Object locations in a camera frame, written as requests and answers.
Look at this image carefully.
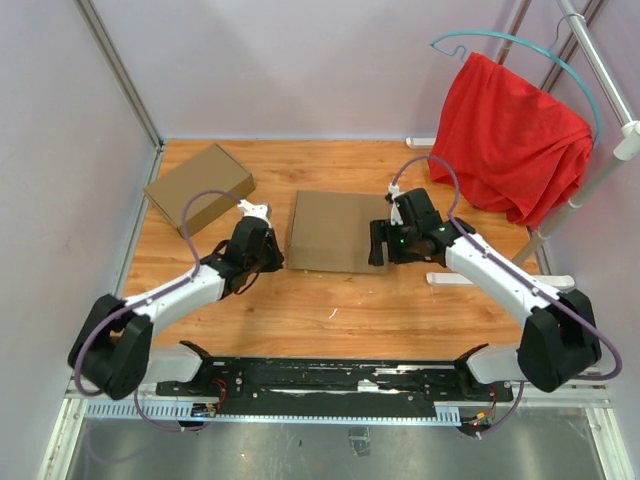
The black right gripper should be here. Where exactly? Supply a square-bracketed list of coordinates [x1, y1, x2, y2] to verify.
[369, 218, 424, 266]

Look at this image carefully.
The brown cardboard box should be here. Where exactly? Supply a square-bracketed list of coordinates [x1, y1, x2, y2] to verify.
[285, 191, 389, 275]
[145, 144, 256, 236]

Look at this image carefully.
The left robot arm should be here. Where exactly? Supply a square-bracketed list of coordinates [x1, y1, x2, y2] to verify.
[68, 216, 284, 400]

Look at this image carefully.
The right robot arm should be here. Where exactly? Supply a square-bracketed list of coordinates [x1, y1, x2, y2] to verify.
[368, 185, 602, 400]

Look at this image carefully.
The folded brown cardboard box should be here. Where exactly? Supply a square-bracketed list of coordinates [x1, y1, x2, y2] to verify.
[145, 144, 256, 236]

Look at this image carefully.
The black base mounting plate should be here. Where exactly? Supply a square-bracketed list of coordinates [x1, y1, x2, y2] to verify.
[156, 357, 513, 413]

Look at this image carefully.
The red cloth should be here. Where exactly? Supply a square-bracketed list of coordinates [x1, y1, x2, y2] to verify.
[428, 53, 593, 229]

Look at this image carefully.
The teal clothes hanger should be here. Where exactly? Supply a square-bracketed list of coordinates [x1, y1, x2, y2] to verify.
[429, 29, 603, 147]

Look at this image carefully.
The white clothes rack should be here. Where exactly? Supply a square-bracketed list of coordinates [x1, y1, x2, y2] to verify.
[426, 1, 639, 265]

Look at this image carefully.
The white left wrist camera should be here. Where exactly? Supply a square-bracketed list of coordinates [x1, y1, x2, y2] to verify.
[237, 200, 271, 225]

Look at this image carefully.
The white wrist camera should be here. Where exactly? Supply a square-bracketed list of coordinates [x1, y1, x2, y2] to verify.
[237, 200, 271, 225]
[385, 183, 403, 226]

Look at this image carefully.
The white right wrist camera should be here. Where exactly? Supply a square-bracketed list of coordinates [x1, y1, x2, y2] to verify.
[385, 183, 403, 226]

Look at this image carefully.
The grey slotted cable duct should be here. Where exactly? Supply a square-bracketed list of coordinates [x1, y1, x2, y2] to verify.
[84, 400, 462, 427]

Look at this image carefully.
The aluminium frame rail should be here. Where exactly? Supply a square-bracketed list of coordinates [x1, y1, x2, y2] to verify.
[39, 380, 635, 479]

